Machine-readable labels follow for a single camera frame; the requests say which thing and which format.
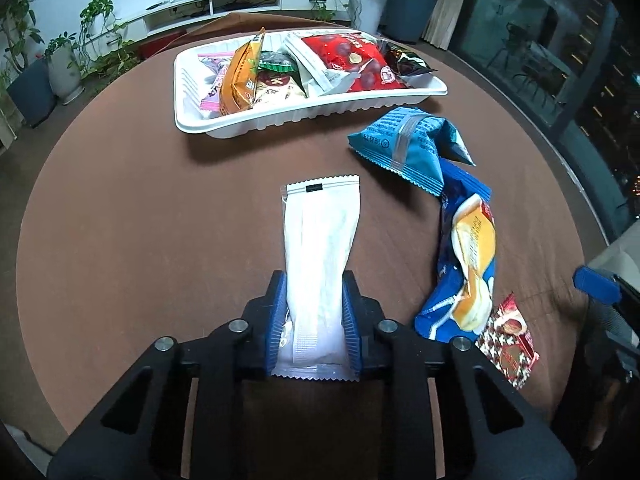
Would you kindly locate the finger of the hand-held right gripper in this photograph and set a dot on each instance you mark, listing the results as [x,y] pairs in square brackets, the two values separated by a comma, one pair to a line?
[595,284]

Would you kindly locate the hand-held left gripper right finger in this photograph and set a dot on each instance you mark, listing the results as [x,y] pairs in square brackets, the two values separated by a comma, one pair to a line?
[351,322]

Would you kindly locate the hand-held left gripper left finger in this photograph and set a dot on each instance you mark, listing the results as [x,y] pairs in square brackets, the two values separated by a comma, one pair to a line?
[276,322]

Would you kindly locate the white plastic tray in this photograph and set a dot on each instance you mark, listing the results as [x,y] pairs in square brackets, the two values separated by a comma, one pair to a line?
[300,116]

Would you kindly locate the pink snack packet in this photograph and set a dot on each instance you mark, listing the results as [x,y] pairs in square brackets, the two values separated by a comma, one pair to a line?
[216,89]

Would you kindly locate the small red and white packet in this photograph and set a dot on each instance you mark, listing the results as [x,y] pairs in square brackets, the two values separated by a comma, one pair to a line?
[507,345]

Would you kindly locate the blue and yellow snack packet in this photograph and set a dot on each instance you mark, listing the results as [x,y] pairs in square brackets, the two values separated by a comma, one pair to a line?
[457,182]

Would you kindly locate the light blue snack packet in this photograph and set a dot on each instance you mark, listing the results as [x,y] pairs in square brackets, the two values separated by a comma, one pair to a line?
[400,145]

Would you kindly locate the glass door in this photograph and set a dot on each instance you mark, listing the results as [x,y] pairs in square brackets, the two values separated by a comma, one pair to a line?
[550,60]

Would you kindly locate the brown and white snack packet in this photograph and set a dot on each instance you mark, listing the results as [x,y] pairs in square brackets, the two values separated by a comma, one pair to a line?
[280,91]

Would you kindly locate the orange snack packet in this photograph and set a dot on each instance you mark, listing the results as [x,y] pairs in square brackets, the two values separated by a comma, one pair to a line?
[240,80]

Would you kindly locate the green snack packet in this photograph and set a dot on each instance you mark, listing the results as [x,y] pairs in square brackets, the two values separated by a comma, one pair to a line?
[277,64]

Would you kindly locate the dark snack packet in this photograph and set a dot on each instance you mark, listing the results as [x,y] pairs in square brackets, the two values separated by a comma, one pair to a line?
[407,62]

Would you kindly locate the large red snack packet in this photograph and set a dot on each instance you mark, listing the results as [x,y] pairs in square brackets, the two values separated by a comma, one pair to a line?
[340,50]

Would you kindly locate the sword-leaf plant in grey planter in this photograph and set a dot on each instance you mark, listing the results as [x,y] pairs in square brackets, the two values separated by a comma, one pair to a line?
[410,12]

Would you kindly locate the beige curtain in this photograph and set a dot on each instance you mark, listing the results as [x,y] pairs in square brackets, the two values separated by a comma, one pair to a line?
[450,0]

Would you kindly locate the white television cabinet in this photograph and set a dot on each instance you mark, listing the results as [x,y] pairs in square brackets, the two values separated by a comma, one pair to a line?
[295,0]

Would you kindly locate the small plant in white pot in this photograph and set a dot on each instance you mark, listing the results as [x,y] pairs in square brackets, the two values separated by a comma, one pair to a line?
[65,72]

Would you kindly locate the trailing vine plant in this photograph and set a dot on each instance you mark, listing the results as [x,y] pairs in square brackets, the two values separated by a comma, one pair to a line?
[107,35]

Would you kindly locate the leafy plant in grey planter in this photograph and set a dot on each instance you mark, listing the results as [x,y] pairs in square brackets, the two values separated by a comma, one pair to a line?
[30,92]

